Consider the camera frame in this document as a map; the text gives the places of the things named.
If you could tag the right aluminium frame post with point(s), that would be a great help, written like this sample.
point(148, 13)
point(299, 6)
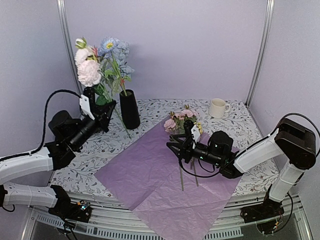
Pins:
point(270, 4)

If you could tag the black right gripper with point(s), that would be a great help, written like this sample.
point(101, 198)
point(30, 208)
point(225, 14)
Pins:
point(183, 147)

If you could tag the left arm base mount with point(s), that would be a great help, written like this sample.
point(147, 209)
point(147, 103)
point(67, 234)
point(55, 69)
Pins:
point(66, 210)

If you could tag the floral patterned tablecloth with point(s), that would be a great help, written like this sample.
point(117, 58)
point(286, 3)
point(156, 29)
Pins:
point(78, 177)

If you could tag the purple pink wrapping paper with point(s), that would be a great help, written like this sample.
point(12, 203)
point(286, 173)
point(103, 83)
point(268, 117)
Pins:
point(145, 178)

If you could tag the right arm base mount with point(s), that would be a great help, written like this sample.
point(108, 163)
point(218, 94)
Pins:
point(265, 210)

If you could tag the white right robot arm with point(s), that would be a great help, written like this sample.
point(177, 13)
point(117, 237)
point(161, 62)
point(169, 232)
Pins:
point(289, 138)

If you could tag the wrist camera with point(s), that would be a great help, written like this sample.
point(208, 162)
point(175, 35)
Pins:
point(191, 129)
point(87, 103)

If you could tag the cream ceramic mug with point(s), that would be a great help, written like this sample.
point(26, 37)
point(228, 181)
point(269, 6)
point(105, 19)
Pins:
point(218, 108)

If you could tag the pink rose flower stem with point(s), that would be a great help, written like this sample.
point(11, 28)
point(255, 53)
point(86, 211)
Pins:
point(175, 125)

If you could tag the aluminium frame post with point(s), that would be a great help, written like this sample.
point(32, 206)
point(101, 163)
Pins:
point(62, 14)
point(270, 4)

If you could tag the left aluminium frame post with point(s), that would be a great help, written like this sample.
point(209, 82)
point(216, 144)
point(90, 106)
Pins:
point(62, 14)

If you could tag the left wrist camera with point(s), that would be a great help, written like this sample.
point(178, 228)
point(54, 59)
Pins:
point(87, 103)

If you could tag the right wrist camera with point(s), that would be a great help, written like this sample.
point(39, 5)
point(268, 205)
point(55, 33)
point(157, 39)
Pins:
point(191, 129)

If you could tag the black tapered vase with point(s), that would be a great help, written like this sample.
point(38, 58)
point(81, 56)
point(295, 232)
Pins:
point(129, 109)

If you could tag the aluminium front rail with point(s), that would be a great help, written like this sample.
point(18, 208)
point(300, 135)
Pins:
point(111, 220)

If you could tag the light blue flower stem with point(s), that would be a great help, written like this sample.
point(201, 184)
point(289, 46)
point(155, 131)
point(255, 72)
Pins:
point(121, 53)

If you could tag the blue poppy flower stem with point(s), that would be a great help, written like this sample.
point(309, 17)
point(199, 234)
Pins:
point(109, 67)

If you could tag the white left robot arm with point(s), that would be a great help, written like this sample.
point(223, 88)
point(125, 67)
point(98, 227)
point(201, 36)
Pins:
point(70, 135)

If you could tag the yellow small flower sprig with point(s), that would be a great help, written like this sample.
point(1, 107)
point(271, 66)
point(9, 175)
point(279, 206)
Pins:
point(193, 167)

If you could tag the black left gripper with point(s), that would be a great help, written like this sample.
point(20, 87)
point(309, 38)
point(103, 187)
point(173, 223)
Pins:
point(103, 118)

